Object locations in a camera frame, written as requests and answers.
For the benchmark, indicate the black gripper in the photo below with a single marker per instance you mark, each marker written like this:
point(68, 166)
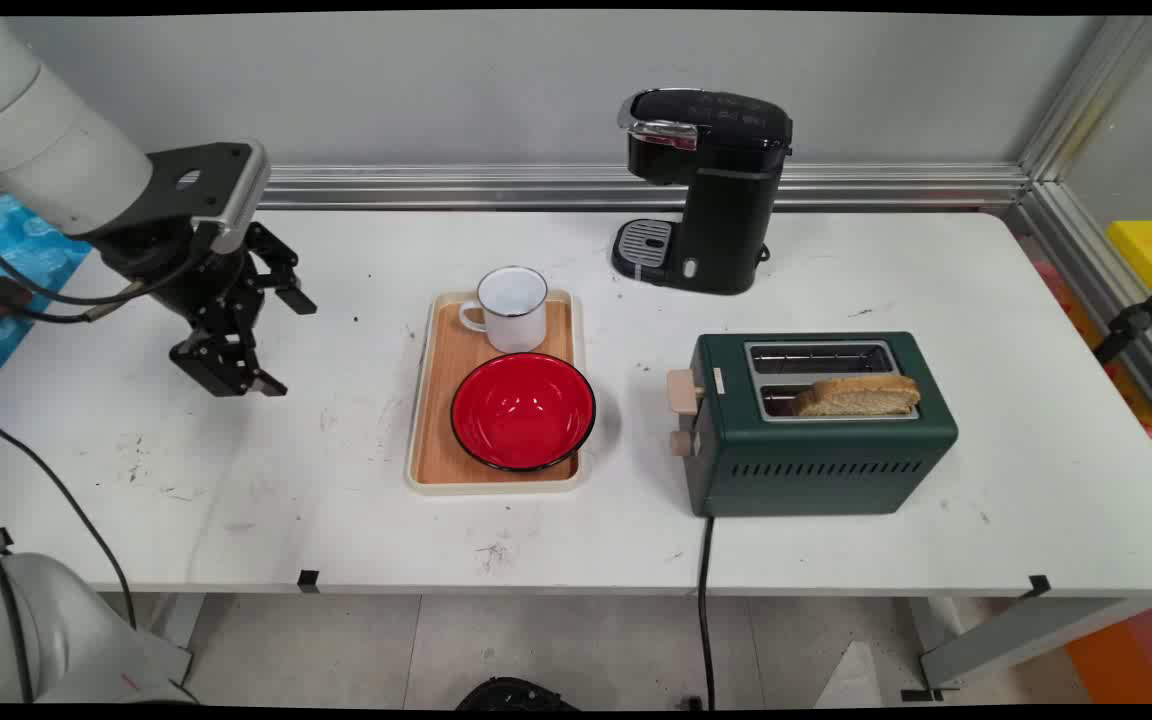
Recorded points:
point(191, 275)

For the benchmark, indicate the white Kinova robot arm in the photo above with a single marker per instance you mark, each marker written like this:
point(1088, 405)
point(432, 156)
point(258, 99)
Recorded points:
point(46, 150)

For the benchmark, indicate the blue patterned cloth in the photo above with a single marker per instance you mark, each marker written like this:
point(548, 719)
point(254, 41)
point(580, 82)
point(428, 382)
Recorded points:
point(6, 280)

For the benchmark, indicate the white enamel mug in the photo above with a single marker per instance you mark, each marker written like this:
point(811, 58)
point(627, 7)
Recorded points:
point(508, 308)

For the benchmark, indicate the wooden tray with cream rim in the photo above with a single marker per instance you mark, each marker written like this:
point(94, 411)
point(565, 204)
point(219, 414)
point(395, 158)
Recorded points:
point(496, 395)

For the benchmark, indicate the red bowl with black rim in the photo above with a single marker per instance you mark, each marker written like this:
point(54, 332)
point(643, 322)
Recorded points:
point(523, 411)

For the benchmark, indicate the black coffee machine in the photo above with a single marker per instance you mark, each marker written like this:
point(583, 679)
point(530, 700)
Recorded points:
point(706, 190)

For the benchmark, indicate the green two-slot toaster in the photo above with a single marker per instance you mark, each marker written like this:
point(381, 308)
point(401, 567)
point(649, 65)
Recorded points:
point(816, 430)

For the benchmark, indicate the toasted bread slice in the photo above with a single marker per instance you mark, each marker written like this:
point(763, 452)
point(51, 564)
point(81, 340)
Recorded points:
point(858, 396)

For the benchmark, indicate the grey table leg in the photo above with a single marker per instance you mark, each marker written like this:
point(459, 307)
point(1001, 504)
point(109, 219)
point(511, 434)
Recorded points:
point(1016, 640)

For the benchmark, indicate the black tripod leg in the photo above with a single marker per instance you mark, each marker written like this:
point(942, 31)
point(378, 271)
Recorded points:
point(1141, 314)

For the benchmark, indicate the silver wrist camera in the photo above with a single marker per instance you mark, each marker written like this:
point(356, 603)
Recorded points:
point(234, 195)

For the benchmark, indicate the aluminium frame rail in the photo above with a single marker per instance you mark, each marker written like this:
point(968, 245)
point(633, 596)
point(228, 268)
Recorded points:
point(636, 186)

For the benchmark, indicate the aluminium frame post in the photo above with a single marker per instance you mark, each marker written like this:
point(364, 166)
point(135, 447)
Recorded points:
point(1086, 90)

